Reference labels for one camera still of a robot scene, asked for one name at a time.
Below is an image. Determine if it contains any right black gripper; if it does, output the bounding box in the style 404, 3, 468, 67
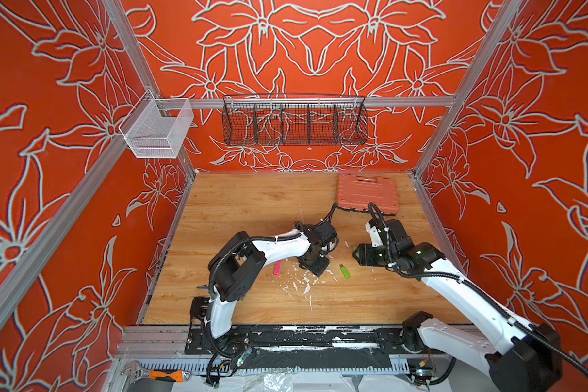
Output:
352, 241, 400, 267

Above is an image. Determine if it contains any pink usb drive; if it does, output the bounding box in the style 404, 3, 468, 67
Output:
273, 261, 281, 276

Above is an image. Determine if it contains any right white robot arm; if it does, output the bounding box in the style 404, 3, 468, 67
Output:
353, 203, 588, 391

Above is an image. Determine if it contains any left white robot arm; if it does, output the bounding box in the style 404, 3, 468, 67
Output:
190, 204, 339, 359

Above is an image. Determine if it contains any green usb drive front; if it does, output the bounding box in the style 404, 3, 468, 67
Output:
340, 265, 351, 279

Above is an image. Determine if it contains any red plastic tool case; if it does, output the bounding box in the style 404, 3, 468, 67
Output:
336, 174, 399, 216

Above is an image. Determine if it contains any black bit holder block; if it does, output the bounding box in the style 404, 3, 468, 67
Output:
190, 297, 210, 320

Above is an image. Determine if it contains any clear plastic bin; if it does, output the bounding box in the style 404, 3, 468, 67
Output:
119, 89, 194, 159

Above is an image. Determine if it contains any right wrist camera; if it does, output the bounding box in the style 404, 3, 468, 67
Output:
365, 218, 388, 248

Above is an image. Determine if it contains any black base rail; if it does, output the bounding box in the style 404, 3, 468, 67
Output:
185, 322, 447, 376

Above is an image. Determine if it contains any black wire basket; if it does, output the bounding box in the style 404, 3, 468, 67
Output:
222, 93, 369, 147

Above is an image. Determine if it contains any orange handled wrench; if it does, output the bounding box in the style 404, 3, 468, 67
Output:
121, 361, 192, 383

